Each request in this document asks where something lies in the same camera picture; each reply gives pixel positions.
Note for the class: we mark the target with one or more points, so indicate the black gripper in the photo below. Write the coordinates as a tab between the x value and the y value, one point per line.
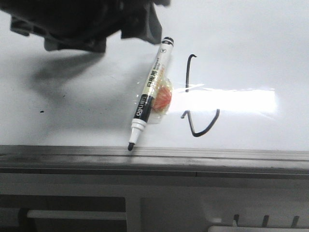
84	24

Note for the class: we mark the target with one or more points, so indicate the white black whiteboard marker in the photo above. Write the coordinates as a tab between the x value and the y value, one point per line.
150	91

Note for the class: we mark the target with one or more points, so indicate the white whiteboard with frame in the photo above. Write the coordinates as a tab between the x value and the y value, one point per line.
240	76

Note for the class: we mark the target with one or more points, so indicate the grey metal stand frame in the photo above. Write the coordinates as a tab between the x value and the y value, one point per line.
152	203

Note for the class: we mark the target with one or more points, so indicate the orange taped tag on marker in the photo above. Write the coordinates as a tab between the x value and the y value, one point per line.
162	101

